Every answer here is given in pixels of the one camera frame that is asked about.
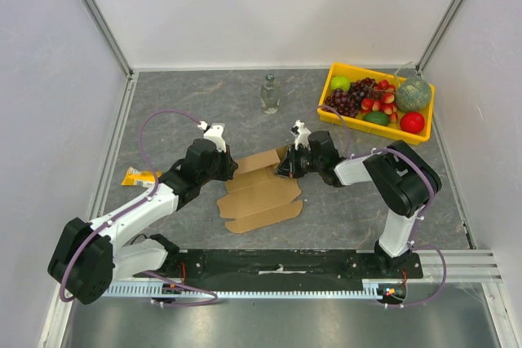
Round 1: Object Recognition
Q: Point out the brown cardboard box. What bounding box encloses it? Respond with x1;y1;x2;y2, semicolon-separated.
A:
217;147;303;234

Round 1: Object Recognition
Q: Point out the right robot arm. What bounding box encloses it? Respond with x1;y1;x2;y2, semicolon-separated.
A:
275;131;441;278

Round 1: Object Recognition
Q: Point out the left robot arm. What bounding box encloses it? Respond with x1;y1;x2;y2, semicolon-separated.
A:
47;136;237;305

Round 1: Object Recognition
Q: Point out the clear glass bottle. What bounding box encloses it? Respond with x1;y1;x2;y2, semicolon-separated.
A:
261;73;281;114

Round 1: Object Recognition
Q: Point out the dark purple grape bunch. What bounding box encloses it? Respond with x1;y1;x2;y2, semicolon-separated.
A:
324;78;365;118

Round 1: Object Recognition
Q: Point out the green apple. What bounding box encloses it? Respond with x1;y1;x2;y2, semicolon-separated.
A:
330;76;351;91

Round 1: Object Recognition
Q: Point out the yellow snack packet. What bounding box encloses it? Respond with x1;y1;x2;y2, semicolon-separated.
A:
122;167;161;188

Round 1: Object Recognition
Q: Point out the green avocado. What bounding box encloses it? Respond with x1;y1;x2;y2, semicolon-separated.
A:
363;111;390;126

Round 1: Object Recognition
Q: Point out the red cherry cluster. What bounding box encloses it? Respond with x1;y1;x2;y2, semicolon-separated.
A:
361;78;398;126

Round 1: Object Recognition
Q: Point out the red apple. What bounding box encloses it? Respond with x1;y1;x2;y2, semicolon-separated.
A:
400;112;426;134

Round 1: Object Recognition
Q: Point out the green netted melon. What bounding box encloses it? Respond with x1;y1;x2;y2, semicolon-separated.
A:
395;77;432;112

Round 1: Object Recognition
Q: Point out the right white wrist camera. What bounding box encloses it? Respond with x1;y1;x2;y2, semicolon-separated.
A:
290;120;312;150

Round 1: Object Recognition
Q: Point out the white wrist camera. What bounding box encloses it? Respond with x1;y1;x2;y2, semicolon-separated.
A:
290;120;312;150
197;121;227;152

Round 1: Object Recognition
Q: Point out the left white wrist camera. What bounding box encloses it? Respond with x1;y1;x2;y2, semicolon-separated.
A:
197;121;227;152

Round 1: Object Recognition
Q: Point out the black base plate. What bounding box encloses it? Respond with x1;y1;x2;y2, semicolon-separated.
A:
158;249;423;291

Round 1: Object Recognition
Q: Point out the white cable duct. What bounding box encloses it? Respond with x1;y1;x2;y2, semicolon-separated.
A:
102;279;383;300

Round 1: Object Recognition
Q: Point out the aluminium frame rail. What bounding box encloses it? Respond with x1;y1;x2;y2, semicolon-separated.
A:
56;248;502;282

